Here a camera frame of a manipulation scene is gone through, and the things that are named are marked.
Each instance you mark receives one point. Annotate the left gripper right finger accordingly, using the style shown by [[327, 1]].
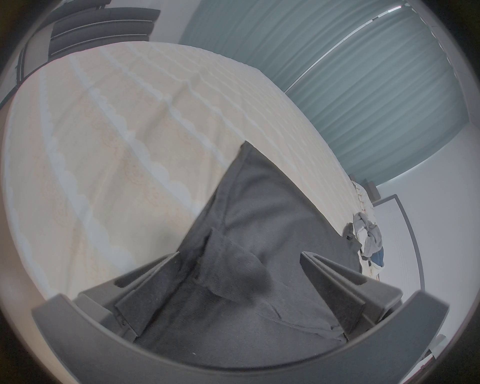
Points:
[[345, 296]]

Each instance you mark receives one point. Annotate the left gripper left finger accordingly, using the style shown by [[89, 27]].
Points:
[[138, 296]]

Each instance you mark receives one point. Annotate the black T-shirt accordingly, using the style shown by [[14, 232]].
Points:
[[255, 210]]

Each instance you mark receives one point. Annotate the pile of clothes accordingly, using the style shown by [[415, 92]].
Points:
[[369, 240]]

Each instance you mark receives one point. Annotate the bed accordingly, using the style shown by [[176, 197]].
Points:
[[112, 150]]

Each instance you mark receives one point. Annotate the white printed pillow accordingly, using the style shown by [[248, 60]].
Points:
[[362, 198]]

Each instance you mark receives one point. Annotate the grey bedside table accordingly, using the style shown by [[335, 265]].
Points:
[[371, 187]]

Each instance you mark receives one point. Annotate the blue-green curtain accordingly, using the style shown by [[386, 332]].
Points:
[[382, 105], [270, 37]]

